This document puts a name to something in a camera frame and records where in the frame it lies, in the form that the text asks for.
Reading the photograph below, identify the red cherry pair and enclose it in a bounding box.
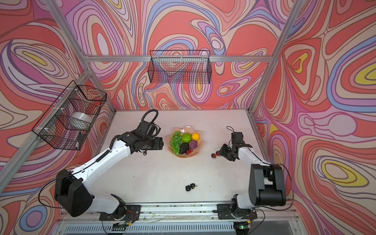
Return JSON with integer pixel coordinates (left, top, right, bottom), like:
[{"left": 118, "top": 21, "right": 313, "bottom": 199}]
[
  {"left": 211, "top": 151, "right": 220, "bottom": 159},
  {"left": 186, "top": 148, "right": 193, "bottom": 155}
]

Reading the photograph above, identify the green grape bunch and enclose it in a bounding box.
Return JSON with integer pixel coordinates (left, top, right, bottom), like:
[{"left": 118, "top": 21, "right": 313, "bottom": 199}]
[{"left": 170, "top": 131, "right": 182, "bottom": 155}]

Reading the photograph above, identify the yellow pear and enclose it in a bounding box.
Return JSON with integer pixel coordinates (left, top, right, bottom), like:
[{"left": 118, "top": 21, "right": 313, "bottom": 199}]
[{"left": 192, "top": 132, "right": 200, "bottom": 141}]

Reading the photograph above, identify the purple round fruit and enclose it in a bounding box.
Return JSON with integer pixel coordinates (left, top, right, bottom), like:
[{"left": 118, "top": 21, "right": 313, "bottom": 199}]
[{"left": 189, "top": 140, "right": 198, "bottom": 150}]

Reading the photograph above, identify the dark avocado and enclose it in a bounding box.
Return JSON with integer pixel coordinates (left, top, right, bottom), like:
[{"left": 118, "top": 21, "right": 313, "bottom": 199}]
[{"left": 180, "top": 143, "right": 189, "bottom": 154}]

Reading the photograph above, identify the green bumpy fruit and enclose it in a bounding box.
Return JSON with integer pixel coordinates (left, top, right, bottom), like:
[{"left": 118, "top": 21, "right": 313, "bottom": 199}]
[{"left": 181, "top": 133, "right": 192, "bottom": 143}]

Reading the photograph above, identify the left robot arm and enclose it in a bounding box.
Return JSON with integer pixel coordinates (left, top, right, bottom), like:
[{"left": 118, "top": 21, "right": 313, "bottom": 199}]
[{"left": 54, "top": 120, "right": 164, "bottom": 220}]

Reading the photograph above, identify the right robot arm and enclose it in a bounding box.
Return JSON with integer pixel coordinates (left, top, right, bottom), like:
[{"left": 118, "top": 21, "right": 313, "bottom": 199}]
[{"left": 219, "top": 132, "right": 287, "bottom": 210}]

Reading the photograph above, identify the pink wavy fruit bowl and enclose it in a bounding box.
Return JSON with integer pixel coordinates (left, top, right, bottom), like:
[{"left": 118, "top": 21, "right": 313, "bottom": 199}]
[{"left": 167, "top": 126, "right": 204, "bottom": 158}]

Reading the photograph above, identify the black cherry pair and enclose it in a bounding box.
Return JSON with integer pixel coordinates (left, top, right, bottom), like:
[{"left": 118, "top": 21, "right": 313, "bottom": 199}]
[{"left": 185, "top": 183, "right": 197, "bottom": 192}]

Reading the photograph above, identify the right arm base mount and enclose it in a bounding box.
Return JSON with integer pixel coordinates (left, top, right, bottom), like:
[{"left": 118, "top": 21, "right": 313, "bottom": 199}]
[{"left": 213, "top": 204, "right": 258, "bottom": 221}]

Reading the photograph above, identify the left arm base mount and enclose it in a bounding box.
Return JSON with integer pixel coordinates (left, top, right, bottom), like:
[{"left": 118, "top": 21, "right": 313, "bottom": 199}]
[{"left": 99, "top": 205, "right": 142, "bottom": 222}]

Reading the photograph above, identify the aluminium front rail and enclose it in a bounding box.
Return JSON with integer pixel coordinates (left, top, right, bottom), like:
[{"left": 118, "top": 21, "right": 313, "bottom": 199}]
[{"left": 58, "top": 201, "right": 300, "bottom": 224}]

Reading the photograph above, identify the black wire basket left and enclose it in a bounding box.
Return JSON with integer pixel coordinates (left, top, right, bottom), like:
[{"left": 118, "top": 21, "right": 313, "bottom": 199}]
[{"left": 32, "top": 81, "right": 107, "bottom": 151}]

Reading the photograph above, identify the black wire basket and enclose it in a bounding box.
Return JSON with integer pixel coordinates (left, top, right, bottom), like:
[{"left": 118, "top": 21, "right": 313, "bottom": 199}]
[
  {"left": 32, "top": 81, "right": 107, "bottom": 151},
  {"left": 147, "top": 49, "right": 212, "bottom": 84}
]

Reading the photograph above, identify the black wire basket back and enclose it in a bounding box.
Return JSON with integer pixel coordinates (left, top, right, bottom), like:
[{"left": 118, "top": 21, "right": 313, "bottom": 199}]
[{"left": 147, "top": 49, "right": 212, "bottom": 84}]

